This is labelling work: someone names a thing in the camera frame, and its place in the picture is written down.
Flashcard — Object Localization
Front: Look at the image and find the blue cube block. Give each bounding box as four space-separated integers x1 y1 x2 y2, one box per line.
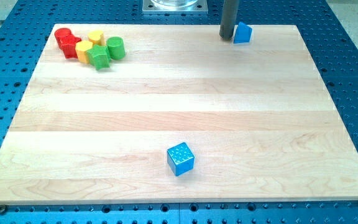
167 142 195 176

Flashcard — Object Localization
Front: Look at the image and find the blue triangle block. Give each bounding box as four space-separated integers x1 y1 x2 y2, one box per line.
233 22 253 44

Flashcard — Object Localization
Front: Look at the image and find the light wooden board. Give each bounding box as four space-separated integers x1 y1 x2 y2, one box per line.
0 24 358 205

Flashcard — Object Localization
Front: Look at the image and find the green cylinder block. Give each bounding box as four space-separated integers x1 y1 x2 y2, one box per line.
106 37 126 60

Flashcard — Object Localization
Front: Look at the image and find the green star block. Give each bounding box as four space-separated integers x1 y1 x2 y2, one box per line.
86 45 111 70

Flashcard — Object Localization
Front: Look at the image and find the yellow heart block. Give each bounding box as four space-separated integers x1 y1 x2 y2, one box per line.
88 30 106 46

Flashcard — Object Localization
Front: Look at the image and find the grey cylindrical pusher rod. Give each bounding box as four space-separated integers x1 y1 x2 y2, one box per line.
219 0 239 40

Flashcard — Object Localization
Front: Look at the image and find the yellow hexagon block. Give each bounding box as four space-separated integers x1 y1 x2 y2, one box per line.
75 40 93 64

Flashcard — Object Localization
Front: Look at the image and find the red star block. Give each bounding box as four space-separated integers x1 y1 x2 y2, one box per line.
60 34 81 58

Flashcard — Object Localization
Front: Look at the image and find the red cylinder block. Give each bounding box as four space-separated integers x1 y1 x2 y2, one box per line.
54 27 71 49

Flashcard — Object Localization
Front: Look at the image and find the blue perforated metal table plate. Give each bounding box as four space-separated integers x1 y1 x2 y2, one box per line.
0 1 358 223

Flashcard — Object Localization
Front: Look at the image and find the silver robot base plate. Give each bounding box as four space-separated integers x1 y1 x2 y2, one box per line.
142 0 208 14

